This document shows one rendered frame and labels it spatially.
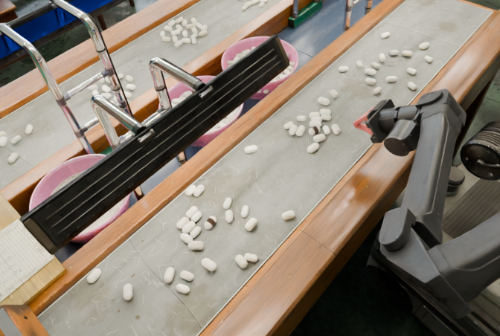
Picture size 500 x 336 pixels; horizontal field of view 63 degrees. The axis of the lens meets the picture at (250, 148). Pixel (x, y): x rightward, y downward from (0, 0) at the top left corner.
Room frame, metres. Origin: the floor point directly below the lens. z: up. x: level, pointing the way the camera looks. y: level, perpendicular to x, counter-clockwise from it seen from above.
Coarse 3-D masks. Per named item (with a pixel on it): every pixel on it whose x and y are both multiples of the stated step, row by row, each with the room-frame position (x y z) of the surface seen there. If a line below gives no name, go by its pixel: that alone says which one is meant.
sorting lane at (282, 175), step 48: (432, 0) 1.46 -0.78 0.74; (384, 48) 1.18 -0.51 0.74; (432, 48) 1.16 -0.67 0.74; (384, 96) 0.94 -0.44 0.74; (240, 144) 0.79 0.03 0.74; (288, 144) 0.78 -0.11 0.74; (336, 144) 0.76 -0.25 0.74; (240, 192) 0.63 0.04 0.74; (288, 192) 0.61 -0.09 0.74; (144, 240) 0.51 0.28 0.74; (240, 240) 0.48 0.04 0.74; (96, 288) 0.40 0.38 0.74; (144, 288) 0.38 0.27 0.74; (192, 288) 0.37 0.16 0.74; (240, 288) 0.36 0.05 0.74
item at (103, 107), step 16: (160, 64) 0.70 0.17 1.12; (160, 80) 0.73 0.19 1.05; (192, 80) 0.64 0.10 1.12; (96, 96) 0.62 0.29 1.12; (160, 96) 0.73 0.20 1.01; (96, 112) 0.62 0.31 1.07; (112, 112) 0.57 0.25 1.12; (160, 112) 0.72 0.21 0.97; (112, 128) 0.63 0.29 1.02; (128, 128) 0.53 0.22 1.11; (144, 128) 0.52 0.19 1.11; (112, 144) 0.62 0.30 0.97
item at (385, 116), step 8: (384, 104) 0.70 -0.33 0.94; (392, 104) 0.71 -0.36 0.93; (376, 112) 0.68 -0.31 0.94; (384, 112) 0.67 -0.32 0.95; (392, 112) 0.65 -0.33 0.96; (368, 120) 0.65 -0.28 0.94; (376, 120) 0.66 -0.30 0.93; (384, 120) 0.65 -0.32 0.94; (392, 120) 0.63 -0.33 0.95; (368, 128) 0.65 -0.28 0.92; (376, 128) 0.65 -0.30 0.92; (384, 128) 0.64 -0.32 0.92; (376, 136) 0.63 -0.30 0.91; (384, 136) 0.64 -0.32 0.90
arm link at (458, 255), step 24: (408, 240) 0.26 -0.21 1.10; (456, 240) 0.24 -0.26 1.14; (480, 240) 0.22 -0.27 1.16; (408, 264) 0.22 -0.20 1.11; (432, 264) 0.21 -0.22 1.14; (456, 264) 0.20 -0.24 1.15; (480, 264) 0.20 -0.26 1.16; (432, 288) 0.18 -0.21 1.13; (456, 288) 0.18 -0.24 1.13; (480, 288) 0.18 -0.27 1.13; (456, 312) 0.16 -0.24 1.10
